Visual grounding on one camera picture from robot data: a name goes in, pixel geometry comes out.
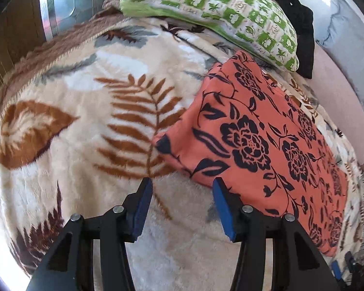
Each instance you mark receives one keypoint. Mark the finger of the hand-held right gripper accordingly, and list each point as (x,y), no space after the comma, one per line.
(336,271)

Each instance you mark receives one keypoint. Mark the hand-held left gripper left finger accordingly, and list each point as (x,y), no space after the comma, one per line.
(142,209)

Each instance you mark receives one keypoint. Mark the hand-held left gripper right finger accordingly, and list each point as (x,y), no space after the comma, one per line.
(224,209)

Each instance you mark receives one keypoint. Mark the orange floral garment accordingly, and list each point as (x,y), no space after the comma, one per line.
(261,145)

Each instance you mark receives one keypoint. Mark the leaf print plush blanket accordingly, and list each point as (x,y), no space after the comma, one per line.
(79,127)

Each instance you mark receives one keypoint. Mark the pink bolster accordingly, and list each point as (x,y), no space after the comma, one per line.
(336,91)

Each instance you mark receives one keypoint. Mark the brown fringed blanket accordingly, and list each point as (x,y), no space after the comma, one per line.
(63,39)

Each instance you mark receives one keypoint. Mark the green checked pillow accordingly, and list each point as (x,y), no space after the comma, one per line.
(230,15)

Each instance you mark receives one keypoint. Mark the black garment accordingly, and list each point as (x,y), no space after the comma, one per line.
(300,24)

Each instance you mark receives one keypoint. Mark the blue-grey pillow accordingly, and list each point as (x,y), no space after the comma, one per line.
(342,27)

